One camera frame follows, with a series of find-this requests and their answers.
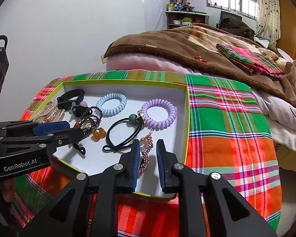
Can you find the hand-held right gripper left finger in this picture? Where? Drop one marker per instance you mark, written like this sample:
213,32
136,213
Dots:
137,165

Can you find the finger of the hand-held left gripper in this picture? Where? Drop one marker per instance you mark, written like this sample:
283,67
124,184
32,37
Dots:
64,137
49,128

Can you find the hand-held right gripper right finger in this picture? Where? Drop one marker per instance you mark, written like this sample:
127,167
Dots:
161,165

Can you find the pearl hair claw clip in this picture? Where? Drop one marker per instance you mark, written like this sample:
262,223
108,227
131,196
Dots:
49,113

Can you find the pink beaded hair clip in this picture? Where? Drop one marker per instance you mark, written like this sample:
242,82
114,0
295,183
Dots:
148,143

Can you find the yellow-green cardboard box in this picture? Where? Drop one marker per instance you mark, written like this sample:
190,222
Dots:
162,96

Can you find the black smart band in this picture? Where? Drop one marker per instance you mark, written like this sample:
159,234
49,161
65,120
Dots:
69,96

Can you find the plaid bed cloth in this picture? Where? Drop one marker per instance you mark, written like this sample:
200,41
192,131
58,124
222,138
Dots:
224,140

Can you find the pink bed sheet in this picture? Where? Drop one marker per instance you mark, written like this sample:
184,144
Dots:
138,61

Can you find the red bead ornament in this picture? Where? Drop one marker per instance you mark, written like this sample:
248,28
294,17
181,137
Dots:
199,58

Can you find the brown blanket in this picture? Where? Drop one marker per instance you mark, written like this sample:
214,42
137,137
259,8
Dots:
175,47

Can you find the white quilt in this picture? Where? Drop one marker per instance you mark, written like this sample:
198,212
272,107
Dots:
286,118

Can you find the folded plaid cloth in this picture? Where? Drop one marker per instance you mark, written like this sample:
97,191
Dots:
249,59

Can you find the wooden shelf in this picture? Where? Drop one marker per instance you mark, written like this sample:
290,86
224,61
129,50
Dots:
177,19

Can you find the dark clothing pile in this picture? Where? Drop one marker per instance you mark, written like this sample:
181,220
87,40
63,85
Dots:
236,28

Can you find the cluster of bottles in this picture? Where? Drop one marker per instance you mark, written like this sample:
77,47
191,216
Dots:
177,6

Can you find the black monitor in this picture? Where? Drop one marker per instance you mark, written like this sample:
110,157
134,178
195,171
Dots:
230,14

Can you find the window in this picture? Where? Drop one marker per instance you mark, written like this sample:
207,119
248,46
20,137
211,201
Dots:
231,2

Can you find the patterned curtain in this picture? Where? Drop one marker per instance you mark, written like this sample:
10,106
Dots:
267,12

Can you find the wooden wardrobe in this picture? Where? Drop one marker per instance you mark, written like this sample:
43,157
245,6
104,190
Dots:
291,24

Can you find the wall outlet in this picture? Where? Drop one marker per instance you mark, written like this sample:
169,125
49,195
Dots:
103,59

